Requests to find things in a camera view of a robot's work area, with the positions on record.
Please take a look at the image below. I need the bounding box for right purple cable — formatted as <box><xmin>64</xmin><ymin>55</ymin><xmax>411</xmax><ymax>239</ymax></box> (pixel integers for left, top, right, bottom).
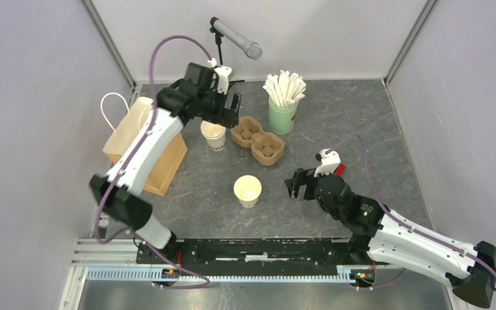
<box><xmin>328</xmin><ymin>134</ymin><xmax>496</xmax><ymax>293</ymax></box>

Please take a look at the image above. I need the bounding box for red toy brick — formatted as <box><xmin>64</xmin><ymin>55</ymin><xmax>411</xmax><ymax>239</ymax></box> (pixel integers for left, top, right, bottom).
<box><xmin>335</xmin><ymin>163</ymin><xmax>346</xmax><ymax>175</ymax></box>

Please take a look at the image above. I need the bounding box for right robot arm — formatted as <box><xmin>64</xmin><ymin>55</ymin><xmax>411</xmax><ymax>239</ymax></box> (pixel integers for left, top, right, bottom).
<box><xmin>285</xmin><ymin>169</ymin><xmax>496</xmax><ymax>309</ymax></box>

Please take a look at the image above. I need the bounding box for brown pulp cup carrier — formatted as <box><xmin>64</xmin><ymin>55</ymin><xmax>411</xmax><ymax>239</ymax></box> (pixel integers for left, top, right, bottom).
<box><xmin>231</xmin><ymin>116</ymin><xmax>285</xmax><ymax>166</ymax></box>

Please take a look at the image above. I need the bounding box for white paper cup printed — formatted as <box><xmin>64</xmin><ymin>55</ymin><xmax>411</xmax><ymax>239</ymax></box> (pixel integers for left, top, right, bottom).
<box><xmin>200</xmin><ymin>121</ymin><xmax>226</xmax><ymax>151</ymax></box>

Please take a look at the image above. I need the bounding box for black microphone stand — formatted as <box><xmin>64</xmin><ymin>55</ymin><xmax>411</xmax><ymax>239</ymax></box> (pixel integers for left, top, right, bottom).
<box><xmin>209</xmin><ymin>26</ymin><xmax>245</xmax><ymax>88</ymax></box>

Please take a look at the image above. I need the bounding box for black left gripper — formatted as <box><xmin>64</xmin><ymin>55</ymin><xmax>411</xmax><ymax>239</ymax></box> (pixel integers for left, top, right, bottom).
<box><xmin>198</xmin><ymin>85</ymin><xmax>242</xmax><ymax>129</ymax></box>

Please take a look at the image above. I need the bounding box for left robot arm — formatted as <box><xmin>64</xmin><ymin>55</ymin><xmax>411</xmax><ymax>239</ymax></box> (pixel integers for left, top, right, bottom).
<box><xmin>89</xmin><ymin>63</ymin><xmax>242</xmax><ymax>263</ymax></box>

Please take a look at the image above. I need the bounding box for grey microphone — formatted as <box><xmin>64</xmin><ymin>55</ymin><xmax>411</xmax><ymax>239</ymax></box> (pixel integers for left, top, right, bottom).
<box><xmin>210</xmin><ymin>17</ymin><xmax>263</xmax><ymax>60</ymax></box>

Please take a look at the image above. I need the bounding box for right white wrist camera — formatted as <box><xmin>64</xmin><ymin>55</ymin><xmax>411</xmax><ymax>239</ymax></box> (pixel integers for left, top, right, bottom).
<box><xmin>314</xmin><ymin>149</ymin><xmax>342</xmax><ymax>177</ymax></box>

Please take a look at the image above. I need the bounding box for brown paper bag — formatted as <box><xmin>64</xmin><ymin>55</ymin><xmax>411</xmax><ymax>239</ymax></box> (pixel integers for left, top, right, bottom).
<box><xmin>103</xmin><ymin>97</ymin><xmax>187</xmax><ymax>196</ymax></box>

